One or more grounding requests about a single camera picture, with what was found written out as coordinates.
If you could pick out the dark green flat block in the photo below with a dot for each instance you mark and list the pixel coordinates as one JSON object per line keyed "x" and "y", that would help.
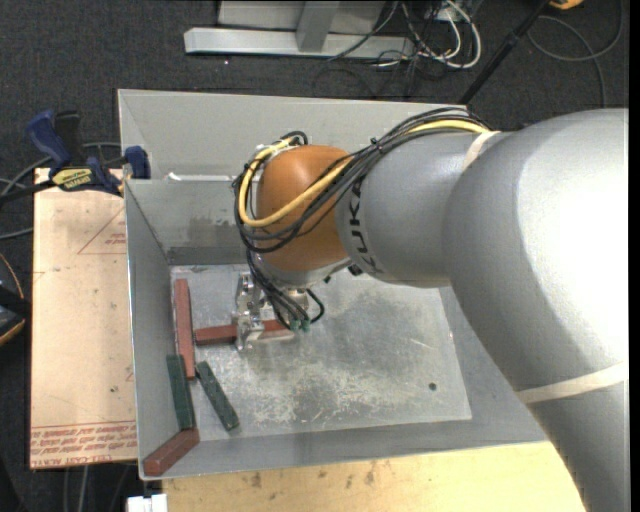
{"x": 217, "y": 395}
{"x": 180, "y": 392}

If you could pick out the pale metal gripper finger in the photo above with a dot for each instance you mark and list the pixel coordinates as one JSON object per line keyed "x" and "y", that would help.
{"x": 246, "y": 341}
{"x": 244, "y": 320}

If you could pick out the red-brown block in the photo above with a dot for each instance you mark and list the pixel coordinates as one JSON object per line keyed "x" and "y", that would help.
{"x": 215, "y": 334}
{"x": 172, "y": 451}
{"x": 184, "y": 325}

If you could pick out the brown cardboard board, red print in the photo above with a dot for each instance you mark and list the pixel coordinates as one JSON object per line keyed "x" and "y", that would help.
{"x": 80, "y": 320}

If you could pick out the grey metal bin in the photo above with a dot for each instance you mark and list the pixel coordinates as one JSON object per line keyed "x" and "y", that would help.
{"x": 350, "y": 380}

